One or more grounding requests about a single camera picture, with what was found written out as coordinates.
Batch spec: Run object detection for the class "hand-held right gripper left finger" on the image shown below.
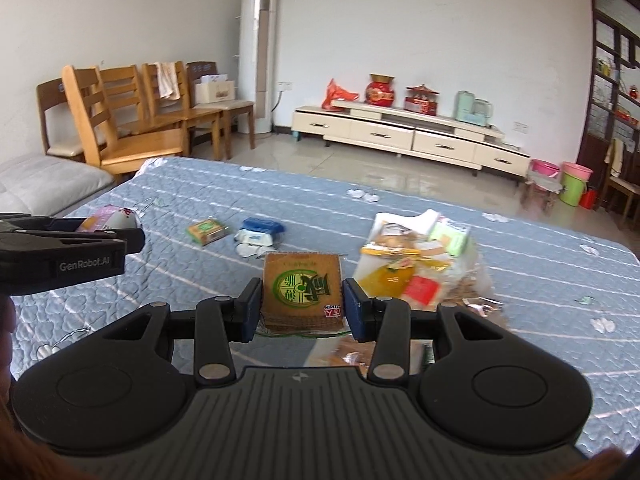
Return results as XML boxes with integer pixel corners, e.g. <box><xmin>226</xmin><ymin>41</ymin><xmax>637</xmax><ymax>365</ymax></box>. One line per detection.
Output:
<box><xmin>100</xmin><ymin>277</ymin><xmax>264</xmax><ymax>387</ymax></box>

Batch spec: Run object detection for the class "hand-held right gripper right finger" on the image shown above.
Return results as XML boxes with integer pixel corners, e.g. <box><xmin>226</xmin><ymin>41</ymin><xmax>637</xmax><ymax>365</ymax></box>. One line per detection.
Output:
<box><xmin>342</xmin><ymin>277</ymin><xmax>506</xmax><ymax>387</ymax></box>

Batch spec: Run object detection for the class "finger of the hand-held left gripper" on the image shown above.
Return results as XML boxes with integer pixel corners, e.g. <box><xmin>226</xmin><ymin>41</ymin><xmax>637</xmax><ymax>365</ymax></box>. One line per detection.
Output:
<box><xmin>0</xmin><ymin>214</ymin><xmax>146</xmax><ymax>257</ymax></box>

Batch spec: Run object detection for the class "purple and white snack packet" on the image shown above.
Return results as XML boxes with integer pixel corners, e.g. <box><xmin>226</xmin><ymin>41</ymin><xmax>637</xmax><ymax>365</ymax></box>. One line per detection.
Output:
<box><xmin>75</xmin><ymin>204</ymin><xmax>139</xmax><ymax>233</ymax></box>

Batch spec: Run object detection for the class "yellow snack packet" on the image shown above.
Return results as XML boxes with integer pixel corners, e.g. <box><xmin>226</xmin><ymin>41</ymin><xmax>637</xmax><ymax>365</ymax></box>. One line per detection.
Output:
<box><xmin>356</xmin><ymin>257</ymin><xmax>418</xmax><ymax>303</ymax></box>

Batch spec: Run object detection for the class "red cardboard box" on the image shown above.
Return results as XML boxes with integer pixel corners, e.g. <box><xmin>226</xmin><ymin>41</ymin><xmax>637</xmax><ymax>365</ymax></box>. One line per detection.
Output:
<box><xmin>305</xmin><ymin>210</ymin><xmax>506</xmax><ymax>376</ymax></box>

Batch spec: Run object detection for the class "brown green-print biscuit packet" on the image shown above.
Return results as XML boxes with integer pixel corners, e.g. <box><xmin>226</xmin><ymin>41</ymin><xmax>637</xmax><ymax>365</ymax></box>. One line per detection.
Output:
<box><xmin>261</xmin><ymin>251</ymin><xmax>349</xmax><ymax>335</ymax></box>

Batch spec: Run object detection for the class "yellow-edged cracker packet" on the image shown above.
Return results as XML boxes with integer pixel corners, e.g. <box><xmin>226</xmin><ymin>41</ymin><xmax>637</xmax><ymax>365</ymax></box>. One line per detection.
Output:
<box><xmin>361</xmin><ymin>241</ymin><xmax>423</xmax><ymax>257</ymax></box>

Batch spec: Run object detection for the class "light green cracker packet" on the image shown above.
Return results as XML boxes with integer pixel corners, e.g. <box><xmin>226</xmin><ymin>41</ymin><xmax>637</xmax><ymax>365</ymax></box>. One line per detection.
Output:
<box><xmin>428</xmin><ymin>215</ymin><xmax>472</xmax><ymax>257</ymax></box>

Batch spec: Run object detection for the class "person's left hand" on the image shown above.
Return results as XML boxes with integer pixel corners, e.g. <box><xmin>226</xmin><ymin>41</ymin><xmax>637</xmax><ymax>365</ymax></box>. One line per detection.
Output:
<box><xmin>0</xmin><ymin>295</ymin><xmax>17</xmax><ymax>396</ymax></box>

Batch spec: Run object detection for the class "red label snack packet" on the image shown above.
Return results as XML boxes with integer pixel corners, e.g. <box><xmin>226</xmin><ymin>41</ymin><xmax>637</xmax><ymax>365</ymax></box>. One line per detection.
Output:
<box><xmin>397</xmin><ymin>275</ymin><xmax>443</xmax><ymax>308</ymax></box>

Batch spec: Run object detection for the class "blue and white snack packet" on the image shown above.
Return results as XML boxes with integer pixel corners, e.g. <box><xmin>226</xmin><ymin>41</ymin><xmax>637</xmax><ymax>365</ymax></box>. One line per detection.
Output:
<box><xmin>234</xmin><ymin>216</ymin><xmax>287</xmax><ymax>259</ymax></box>

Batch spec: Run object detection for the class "small green-edged pastry packet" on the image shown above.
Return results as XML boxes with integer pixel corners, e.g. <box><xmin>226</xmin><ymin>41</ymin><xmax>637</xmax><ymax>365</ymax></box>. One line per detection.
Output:
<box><xmin>186</xmin><ymin>217</ymin><xmax>232</xmax><ymax>247</ymax></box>

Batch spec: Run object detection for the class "light wooden chair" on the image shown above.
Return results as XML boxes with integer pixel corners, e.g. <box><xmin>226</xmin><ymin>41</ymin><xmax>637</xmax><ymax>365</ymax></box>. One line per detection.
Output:
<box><xmin>141</xmin><ymin>61</ymin><xmax>223</xmax><ymax>161</ymax></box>
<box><xmin>100</xmin><ymin>65</ymin><xmax>193</xmax><ymax>158</ymax></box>
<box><xmin>61</xmin><ymin>65</ymin><xmax>187</xmax><ymax>183</ymax></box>

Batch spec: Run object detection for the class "brown chair white seat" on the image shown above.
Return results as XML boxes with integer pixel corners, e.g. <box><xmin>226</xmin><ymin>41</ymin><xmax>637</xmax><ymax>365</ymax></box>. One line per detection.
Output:
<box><xmin>36</xmin><ymin>77</ymin><xmax>108</xmax><ymax>163</ymax></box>

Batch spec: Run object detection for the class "beige towel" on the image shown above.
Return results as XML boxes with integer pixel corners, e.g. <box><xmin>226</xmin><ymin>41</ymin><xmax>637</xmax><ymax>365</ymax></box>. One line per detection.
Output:
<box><xmin>152</xmin><ymin>61</ymin><xmax>182</xmax><ymax>101</ymax></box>

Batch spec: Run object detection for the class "cream TV cabinet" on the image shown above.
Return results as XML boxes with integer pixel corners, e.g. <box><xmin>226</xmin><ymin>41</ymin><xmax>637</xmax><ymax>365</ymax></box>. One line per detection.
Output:
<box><xmin>291</xmin><ymin>99</ymin><xmax>532</xmax><ymax>177</ymax></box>

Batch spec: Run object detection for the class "white box on chair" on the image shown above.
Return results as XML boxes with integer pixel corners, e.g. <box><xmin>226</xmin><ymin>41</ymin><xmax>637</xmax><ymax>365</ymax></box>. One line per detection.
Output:
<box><xmin>194</xmin><ymin>74</ymin><xmax>237</xmax><ymax>107</ymax></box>

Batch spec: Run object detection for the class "dark wooden cushioned chair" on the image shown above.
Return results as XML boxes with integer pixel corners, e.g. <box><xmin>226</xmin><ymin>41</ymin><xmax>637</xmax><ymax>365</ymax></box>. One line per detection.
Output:
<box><xmin>186</xmin><ymin>61</ymin><xmax>257</xmax><ymax>151</ymax></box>

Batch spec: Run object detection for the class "red plastic bag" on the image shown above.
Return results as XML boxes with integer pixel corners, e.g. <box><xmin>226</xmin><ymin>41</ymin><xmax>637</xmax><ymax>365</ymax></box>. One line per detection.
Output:
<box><xmin>321</xmin><ymin>78</ymin><xmax>360</xmax><ymax>111</ymax></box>

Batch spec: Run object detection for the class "red round jar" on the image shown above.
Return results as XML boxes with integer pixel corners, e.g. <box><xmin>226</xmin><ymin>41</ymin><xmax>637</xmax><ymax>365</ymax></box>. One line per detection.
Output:
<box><xmin>364</xmin><ymin>73</ymin><xmax>397</xmax><ymax>106</ymax></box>

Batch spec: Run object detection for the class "red gift box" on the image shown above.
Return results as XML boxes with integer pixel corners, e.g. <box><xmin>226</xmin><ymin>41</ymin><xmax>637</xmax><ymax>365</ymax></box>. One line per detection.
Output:
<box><xmin>404</xmin><ymin>83</ymin><xmax>441</xmax><ymax>116</ymax></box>

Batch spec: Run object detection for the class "small wooden stool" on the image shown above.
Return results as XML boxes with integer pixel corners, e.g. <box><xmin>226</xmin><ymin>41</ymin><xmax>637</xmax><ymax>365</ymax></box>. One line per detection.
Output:
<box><xmin>520</xmin><ymin>170</ymin><xmax>562</xmax><ymax>212</ymax></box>

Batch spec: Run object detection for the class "mint green jug appliance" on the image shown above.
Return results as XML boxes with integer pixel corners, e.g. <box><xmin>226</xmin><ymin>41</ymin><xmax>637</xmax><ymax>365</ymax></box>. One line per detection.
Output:
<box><xmin>470</xmin><ymin>98</ymin><xmax>495</xmax><ymax>127</ymax></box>

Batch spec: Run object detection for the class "white standing air conditioner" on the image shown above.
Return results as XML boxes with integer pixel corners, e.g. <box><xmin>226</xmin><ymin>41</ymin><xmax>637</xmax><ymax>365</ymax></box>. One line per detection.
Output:
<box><xmin>237</xmin><ymin>0</ymin><xmax>278</xmax><ymax>136</ymax></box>

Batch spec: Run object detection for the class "green bucket pink rim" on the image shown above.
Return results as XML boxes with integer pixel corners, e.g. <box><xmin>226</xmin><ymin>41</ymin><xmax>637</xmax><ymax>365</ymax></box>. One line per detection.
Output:
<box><xmin>558</xmin><ymin>161</ymin><xmax>594</xmax><ymax>207</ymax></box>

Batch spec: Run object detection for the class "beige hanging cloth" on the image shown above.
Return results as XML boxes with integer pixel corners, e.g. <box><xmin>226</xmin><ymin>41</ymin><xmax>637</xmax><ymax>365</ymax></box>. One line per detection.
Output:
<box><xmin>604</xmin><ymin>138</ymin><xmax>626</xmax><ymax>179</ymax></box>

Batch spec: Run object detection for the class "dark wooden shelf partition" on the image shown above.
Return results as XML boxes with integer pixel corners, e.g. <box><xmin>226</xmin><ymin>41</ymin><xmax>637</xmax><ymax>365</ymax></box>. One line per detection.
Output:
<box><xmin>575</xmin><ymin>0</ymin><xmax>640</xmax><ymax>196</ymax></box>

